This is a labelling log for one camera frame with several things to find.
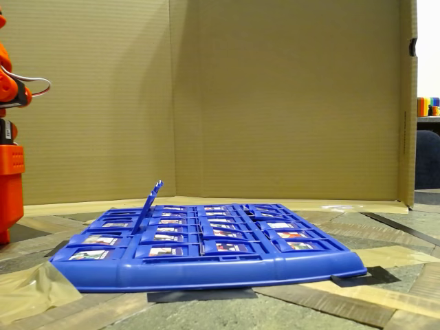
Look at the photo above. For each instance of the crumpled brown packing tape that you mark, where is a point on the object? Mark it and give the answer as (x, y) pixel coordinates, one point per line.
(27, 292)

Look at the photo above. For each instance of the grey table top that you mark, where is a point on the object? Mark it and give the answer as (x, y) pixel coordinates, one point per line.
(429, 122)

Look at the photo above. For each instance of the brown cardboard box wall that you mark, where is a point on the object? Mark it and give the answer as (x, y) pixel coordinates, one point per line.
(275, 103)

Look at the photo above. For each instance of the rainbow striped object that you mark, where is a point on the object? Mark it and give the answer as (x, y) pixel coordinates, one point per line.
(424, 106)

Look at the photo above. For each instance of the blue tile Madame Vine card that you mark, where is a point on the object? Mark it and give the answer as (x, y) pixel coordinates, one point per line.
(216, 214)

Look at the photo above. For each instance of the blue tile Mr Mist card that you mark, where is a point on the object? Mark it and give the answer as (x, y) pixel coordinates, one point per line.
(280, 225)

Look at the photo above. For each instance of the orange-red robot arm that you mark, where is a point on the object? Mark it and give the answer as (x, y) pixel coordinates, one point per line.
(10, 189)

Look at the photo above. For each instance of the small orange object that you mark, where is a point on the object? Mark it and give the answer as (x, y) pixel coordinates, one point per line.
(436, 110)

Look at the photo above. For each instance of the blue tile Atlantia card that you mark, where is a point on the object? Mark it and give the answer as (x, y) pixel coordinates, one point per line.
(169, 229)

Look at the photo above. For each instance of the blue tile Ultrasonic card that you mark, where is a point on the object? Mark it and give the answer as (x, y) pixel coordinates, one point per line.
(228, 247)

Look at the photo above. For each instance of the blue tile Gizmo card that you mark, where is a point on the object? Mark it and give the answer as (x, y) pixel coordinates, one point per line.
(266, 210)

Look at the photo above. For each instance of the blue tile Robo-Joe card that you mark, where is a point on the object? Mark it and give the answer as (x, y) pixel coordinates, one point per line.
(122, 217)

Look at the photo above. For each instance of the blue tile Beast Tamer card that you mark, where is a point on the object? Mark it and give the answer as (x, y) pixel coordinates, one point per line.
(173, 208)

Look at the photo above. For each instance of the blue tile Whoosh card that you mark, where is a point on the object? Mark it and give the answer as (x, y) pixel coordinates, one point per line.
(263, 206)

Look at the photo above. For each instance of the blue tile Safeguard card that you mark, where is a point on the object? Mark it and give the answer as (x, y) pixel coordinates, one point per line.
(225, 234)

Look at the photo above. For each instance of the blue tile Swapshift card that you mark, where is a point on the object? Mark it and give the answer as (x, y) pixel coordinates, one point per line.
(300, 245)

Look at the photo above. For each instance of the blue tile shiny pale card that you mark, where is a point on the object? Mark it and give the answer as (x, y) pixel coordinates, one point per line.
(165, 251)

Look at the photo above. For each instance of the long black tape strip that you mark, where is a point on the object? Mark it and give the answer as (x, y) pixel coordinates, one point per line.
(405, 232)

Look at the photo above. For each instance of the blue tile Thunderbrock card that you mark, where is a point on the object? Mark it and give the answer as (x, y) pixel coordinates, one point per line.
(220, 226)

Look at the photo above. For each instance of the blue tile Leo portrait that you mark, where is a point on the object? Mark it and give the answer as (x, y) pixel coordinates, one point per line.
(143, 213)

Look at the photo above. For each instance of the blue tile Glance card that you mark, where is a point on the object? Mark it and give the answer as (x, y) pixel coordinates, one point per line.
(214, 208)

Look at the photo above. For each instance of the blue tile Ice Light card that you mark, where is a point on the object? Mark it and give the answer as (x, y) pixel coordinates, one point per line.
(219, 220)

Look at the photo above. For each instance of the blue tile Eric Eagle card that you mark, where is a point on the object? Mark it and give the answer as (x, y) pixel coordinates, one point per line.
(171, 222)

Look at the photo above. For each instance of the blue tile Rumbler card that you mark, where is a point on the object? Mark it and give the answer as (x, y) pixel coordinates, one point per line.
(292, 234)

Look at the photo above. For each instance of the blue Guess Who game board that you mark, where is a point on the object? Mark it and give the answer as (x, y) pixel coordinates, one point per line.
(206, 273)

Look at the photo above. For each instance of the dark blue chair back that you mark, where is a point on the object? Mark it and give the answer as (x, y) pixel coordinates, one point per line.
(428, 158)

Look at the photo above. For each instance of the flat brown packing tape piece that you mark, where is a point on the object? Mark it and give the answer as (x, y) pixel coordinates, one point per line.
(395, 258)

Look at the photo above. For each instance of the blue tile Zap card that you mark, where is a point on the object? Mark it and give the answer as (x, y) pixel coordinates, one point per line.
(172, 215)

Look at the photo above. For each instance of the blue tile Sir Stretch card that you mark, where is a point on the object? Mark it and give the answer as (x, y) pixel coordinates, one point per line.
(166, 237)

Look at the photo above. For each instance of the blue tile Snapshot card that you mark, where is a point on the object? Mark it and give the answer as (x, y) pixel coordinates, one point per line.
(271, 216)

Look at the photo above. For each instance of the blue tile Shadow Ninja card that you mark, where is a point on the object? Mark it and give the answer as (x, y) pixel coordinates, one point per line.
(101, 240)

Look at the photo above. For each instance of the blue tile Raphael Incredibug card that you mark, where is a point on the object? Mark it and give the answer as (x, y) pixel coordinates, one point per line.
(89, 254)

